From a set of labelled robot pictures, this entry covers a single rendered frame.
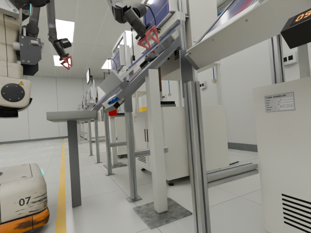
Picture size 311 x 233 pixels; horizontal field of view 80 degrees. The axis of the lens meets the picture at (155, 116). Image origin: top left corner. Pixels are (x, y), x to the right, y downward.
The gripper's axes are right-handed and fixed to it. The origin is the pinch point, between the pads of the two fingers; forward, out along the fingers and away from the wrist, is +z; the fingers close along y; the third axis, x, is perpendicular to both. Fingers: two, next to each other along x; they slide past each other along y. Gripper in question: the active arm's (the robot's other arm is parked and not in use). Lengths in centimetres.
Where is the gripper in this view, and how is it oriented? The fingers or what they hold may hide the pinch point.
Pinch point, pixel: (153, 45)
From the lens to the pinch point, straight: 104.3
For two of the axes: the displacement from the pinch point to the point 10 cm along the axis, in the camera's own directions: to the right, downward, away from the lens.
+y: -4.2, 0.4, 9.1
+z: 6.5, 7.1, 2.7
